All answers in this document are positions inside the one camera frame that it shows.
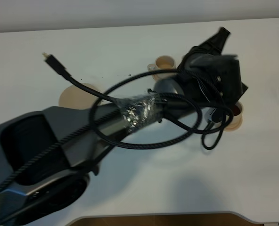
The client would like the beige teapot saucer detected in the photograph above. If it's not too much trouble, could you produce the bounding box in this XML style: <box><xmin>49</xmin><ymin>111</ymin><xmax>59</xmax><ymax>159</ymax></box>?
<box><xmin>58</xmin><ymin>85</ymin><xmax>97</xmax><ymax>110</ymax></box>

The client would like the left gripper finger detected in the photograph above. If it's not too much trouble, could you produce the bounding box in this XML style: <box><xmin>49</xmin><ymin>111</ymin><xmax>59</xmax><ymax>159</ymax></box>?
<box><xmin>198</xmin><ymin>27</ymin><xmax>230</xmax><ymax>56</ymax></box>

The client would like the beige cup saucer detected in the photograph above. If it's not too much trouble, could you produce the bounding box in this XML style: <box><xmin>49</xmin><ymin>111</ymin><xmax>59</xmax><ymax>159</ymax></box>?
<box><xmin>152</xmin><ymin>73</ymin><xmax>170</xmax><ymax>81</ymax></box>
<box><xmin>224</xmin><ymin>114</ymin><xmax>243</xmax><ymax>131</ymax></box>

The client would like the near beige teacup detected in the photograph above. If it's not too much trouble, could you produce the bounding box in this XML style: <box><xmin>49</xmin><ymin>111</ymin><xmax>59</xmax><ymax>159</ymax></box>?
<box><xmin>230</xmin><ymin>101</ymin><xmax>243</xmax><ymax>124</ymax></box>

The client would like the beige teacup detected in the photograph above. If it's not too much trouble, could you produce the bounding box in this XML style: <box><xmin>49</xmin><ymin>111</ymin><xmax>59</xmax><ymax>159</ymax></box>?
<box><xmin>147</xmin><ymin>56</ymin><xmax>176</xmax><ymax>71</ymax></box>
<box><xmin>230</xmin><ymin>101</ymin><xmax>243</xmax><ymax>124</ymax></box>

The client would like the far beige cup saucer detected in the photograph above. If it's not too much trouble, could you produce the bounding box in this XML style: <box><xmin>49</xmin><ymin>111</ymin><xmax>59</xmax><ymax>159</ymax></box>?
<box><xmin>152</xmin><ymin>73</ymin><xmax>170</xmax><ymax>81</ymax></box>

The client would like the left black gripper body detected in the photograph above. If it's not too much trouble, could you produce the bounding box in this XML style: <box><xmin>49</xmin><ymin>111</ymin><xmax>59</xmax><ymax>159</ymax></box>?
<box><xmin>177</xmin><ymin>46</ymin><xmax>248</xmax><ymax>105</ymax></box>

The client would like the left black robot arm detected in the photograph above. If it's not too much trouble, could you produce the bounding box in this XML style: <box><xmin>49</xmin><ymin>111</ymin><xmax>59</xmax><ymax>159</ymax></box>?
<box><xmin>0</xmin><ymin>27</ymin><xmax>247</xmax><ymax>226</ymax></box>

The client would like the far beige teacup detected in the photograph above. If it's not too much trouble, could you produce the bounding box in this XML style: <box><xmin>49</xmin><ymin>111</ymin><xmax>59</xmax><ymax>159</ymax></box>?
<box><xmin>147</xmin><ymin>56</ymin><xmax>176</xmax><ymax>71</ymax></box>

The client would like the near beige cup saucer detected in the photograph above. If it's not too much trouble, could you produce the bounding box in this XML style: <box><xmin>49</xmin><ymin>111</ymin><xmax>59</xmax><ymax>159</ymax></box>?
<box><xmin>224</xmin><ymin>114</ymin><xmax>243</xmax><ymax>131</ymax></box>

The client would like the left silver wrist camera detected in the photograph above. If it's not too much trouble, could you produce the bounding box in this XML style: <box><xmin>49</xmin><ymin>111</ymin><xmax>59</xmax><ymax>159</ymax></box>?
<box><xmin>205</xmin><ymin>107</ymin><xmax>227</xmax><ymax>123</ymax></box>

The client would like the left black braided cable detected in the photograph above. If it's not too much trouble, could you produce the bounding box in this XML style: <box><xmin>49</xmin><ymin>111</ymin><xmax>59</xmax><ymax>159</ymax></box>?
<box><xmin>0</xmin><ymin>51</ymin><xmax>234</xmax><ymax>203</ymax></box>

